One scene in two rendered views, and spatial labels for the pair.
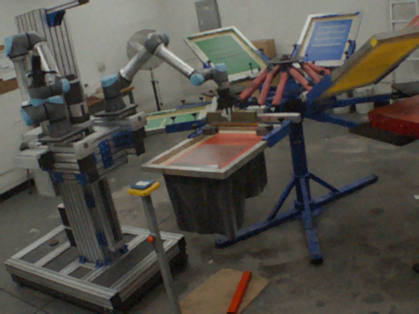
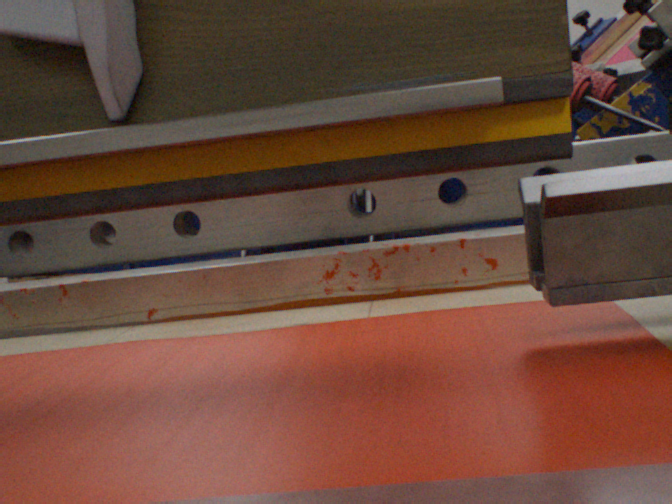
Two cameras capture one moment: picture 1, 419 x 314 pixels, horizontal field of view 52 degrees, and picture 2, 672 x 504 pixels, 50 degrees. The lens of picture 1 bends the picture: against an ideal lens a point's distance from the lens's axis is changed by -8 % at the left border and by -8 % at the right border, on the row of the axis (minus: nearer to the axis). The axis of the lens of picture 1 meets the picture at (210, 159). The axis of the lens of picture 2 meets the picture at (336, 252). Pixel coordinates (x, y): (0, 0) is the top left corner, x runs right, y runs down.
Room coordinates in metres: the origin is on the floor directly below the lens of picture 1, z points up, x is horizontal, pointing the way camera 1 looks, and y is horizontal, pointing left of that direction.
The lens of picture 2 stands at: (2.53, -0.08, 1.05)
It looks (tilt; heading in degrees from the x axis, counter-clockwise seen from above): 7 degrees down; 329
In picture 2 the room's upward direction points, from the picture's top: 7 degrees counter-clockwise
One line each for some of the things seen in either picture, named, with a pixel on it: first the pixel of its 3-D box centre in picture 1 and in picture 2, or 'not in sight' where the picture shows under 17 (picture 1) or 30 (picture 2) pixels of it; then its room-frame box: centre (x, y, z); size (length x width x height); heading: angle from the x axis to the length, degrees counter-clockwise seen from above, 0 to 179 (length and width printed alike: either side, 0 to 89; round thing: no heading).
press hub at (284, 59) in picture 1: (296, 136); not in sight; (3.51, -0.71, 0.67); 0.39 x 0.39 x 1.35
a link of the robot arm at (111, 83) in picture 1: (111, 84); not in sight; (3.05, 0.56, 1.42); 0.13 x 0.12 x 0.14; 155
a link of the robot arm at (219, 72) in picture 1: (221, 72); not in sight; (2.85, -0.16, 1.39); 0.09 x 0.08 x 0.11; 65
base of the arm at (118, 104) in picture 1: (114, 102); not in sight; (3.04, 0.56, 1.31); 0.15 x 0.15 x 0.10
